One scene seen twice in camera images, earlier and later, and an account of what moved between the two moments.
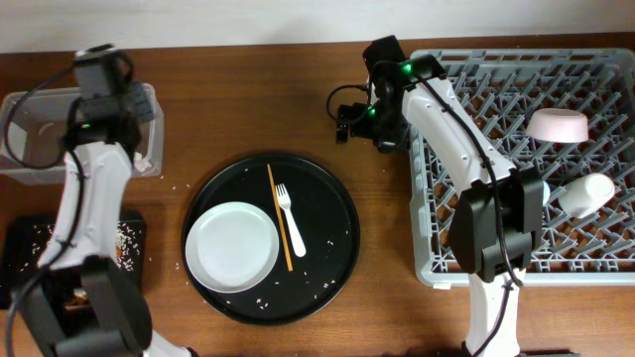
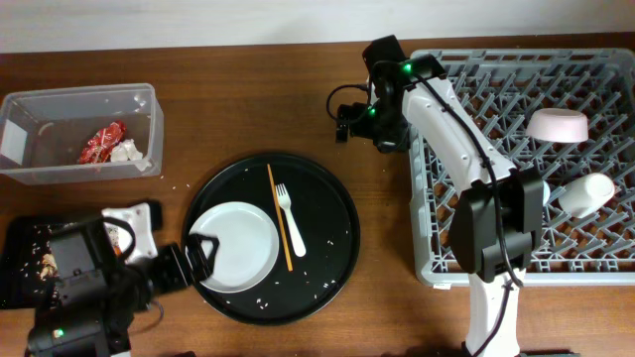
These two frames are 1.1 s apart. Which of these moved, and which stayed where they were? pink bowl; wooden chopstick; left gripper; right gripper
Moved: left gripper
Stayed: right gripper; pink bowl; wooden chopstick
